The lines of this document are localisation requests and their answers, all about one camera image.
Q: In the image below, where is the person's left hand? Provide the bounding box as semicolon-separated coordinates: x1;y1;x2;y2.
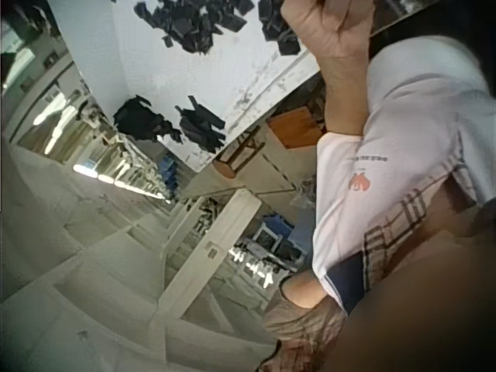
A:
280;0;377;60

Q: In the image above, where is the square brown wooden stool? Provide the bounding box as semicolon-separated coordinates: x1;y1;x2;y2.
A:
266;105;325;150

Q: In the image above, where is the large heap of black pieces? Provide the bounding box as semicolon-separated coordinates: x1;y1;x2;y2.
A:
133;0;257;56

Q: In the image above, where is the round wooden stool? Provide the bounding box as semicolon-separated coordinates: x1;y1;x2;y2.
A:
212;125;267;180

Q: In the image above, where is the clear plastic bag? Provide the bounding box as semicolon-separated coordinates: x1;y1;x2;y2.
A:
289;181;318;211

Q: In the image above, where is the blue plastic crate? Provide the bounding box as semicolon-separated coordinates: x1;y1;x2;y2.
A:
250;214;313;265

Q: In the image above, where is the stack of blue crates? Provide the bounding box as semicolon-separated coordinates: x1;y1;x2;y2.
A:
157;153;180;199

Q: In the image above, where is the row of work stations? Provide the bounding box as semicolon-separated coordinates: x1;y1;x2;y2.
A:
71;96;174;203

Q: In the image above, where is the white wooden beam frame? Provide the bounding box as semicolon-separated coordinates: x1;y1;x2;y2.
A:
148;188;264;352

